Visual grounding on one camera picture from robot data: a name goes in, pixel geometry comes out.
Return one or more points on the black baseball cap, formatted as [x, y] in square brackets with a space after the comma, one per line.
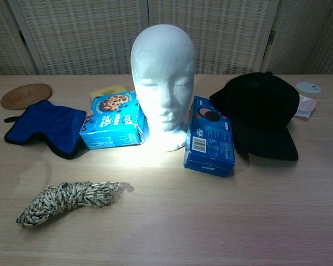
[258, 116]

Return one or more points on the blue oven mitt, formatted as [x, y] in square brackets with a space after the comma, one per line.
[50, 124]

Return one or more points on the dark blue Oreo box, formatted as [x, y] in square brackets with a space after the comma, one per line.
[211, 144]

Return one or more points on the round grey table grommet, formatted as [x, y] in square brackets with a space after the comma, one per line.
[308, 87]

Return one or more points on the light blue cookie box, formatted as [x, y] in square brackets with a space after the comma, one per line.
[113, 124]

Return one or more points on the yellow sponge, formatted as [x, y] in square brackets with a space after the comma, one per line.
[105, 91]

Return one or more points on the pink wet wipes pack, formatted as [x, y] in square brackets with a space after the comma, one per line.
[306, 106]

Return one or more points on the woven folding screen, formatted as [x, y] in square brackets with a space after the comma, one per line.
[72, 33]

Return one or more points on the dark screen hinge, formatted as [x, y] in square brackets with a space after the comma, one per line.
[272, 37]
[22, 37]

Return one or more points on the round woven rattan coaster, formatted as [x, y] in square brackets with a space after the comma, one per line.
[25, 95]

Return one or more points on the white foam mannequin head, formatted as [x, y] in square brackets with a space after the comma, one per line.
[162, 83]

